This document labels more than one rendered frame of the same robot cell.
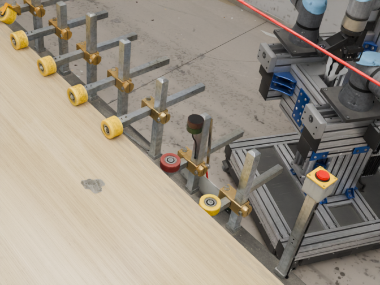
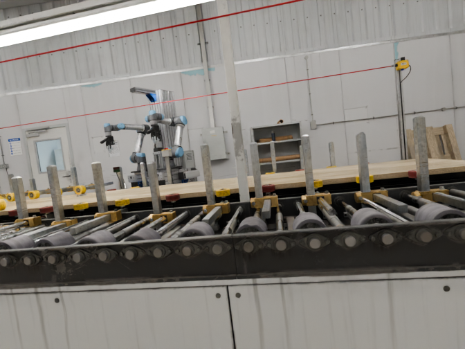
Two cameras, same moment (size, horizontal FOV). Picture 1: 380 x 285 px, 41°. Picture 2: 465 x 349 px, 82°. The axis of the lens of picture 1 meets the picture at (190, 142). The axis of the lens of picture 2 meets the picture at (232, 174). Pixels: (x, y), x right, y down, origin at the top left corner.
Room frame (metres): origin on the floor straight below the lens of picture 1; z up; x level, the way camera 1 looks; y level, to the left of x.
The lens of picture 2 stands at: (-1.34, 0.46, 1.09)
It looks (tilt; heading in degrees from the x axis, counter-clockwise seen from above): 4 degrees down; 327
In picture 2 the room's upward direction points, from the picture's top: 7 degrees counter-clockwise
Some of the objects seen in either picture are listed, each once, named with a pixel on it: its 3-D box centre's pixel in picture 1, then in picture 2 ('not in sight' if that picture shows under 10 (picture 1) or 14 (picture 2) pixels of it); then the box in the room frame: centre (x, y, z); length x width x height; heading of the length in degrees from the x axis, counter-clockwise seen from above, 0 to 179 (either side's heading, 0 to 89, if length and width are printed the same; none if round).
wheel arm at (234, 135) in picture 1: (204, 151); not in sight; (1.58, -0.07, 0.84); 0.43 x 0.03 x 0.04; 138
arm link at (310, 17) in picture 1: (311, 8); (140, 157); (2.30, -0.47, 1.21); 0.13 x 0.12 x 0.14; 17
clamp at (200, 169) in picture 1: (191, 162); not in sight; (1.50, -0.02, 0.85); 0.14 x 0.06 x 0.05; 48
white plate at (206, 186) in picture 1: (202, 183); not in sight; (1.49, -0.08, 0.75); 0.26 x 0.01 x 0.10; 48
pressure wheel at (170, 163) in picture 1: (169, 169); not in sight; (1.44, 0.06, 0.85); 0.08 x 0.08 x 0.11
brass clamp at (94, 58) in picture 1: (89, 53); not in sight; (2.01, 0.53, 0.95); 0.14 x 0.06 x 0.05; 48
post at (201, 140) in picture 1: (197, 160); (122, 190); (1.49, -0.04, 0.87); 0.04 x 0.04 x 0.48; 48
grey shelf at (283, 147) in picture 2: not in sight; (278, 167); (2.40, -2.96, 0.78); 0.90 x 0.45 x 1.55; 54
